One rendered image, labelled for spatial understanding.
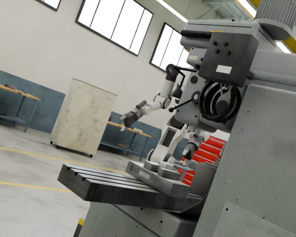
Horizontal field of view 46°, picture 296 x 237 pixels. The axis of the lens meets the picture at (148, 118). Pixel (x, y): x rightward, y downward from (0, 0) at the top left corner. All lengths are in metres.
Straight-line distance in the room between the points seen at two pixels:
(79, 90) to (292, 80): 6.55
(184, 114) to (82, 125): 6.24
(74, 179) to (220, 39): 0.87
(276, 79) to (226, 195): 0.57
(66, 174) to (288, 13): 1.29
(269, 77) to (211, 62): 0.30
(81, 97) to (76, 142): 1.04
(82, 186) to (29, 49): 8.18
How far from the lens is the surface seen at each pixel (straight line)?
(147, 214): 1.84
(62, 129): 7.89
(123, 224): 1.97
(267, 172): 1.44
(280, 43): 9.49
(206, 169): 2.20
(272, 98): 1.51
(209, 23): 1.98
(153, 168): 1.85
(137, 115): 2.60
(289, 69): 1.66
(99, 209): 2.13
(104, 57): 10.67
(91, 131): 8.15
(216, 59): 1.53
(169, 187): 1.74
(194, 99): 1.83
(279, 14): 1.85
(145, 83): 11.86
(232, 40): 1.53
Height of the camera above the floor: 1.24
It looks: 1 degrees up
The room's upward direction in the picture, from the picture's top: 20 degrees clockwise
